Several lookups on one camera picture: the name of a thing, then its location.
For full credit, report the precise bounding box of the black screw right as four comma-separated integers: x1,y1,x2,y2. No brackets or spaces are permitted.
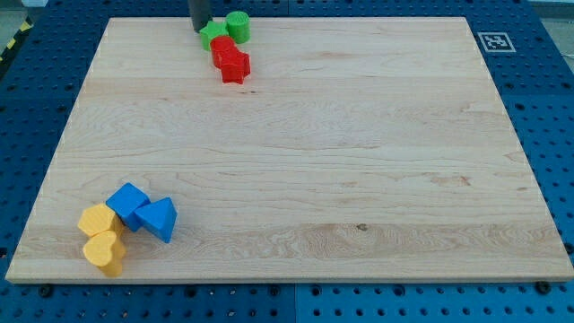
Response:
535,281,552,295

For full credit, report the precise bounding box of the blue triangle block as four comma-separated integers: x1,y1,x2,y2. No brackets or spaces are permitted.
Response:
135,197,178,243

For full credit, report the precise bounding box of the white fiducial marker tag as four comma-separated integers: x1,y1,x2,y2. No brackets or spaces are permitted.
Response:
477,31,516,53

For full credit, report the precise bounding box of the wooden board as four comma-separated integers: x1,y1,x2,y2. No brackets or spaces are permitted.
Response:
6,17,573,284

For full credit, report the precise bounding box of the yellow hexagon block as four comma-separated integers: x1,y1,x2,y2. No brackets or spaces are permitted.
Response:
77,203,124,238

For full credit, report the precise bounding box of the black screw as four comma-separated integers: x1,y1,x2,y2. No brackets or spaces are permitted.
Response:
535,281,552,295
38,284,54,298

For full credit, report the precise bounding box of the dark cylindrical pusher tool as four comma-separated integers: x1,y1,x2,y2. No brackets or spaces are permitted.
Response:
187,0,213,32

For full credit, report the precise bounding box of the blue cube block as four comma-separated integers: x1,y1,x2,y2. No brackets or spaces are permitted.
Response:
105,183,151,231

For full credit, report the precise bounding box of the red cylinder block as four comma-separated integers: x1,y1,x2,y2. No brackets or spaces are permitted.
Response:
210,35,237,68

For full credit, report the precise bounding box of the red star block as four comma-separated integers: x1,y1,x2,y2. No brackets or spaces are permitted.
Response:
220,48,250,84

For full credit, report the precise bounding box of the black screw left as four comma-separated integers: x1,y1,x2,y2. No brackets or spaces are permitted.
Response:
38,284,54,298

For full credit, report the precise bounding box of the green cylinder block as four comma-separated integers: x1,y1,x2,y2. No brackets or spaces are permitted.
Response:
225,11,250,44

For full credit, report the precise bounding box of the green star block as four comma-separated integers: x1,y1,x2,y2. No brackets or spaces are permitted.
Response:
199,21,229,51

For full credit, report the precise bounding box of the yellow heart block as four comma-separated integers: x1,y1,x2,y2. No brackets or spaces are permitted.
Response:
83,231,126,277

